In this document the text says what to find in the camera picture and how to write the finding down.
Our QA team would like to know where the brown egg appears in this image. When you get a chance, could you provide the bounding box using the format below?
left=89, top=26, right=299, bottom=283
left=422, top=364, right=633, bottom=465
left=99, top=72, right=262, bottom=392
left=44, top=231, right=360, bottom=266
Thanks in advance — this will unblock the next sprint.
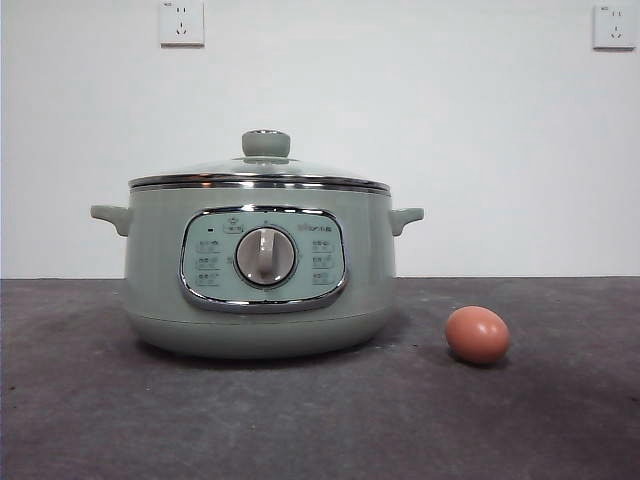
left=444, top=305, right=512, bottom=365

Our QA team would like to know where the glass lid with green knob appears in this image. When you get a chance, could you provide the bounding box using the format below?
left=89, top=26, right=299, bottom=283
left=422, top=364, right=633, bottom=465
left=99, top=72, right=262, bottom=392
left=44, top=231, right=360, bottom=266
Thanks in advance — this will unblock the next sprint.
left=127, top=129, right=392, bottom=194

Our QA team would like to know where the white wall socket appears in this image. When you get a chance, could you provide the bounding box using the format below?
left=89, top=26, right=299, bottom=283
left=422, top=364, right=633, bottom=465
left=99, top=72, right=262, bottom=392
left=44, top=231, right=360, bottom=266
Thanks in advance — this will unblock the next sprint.
left=159, top=0, right=206, bottom=49
left=592, top=4, right=631, bottom=51

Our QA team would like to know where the green electric cooking pot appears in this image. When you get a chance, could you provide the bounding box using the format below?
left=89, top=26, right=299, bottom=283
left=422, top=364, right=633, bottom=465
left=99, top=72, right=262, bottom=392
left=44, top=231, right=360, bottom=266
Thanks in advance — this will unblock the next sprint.
left=90, top=185, right=425, bottom=361

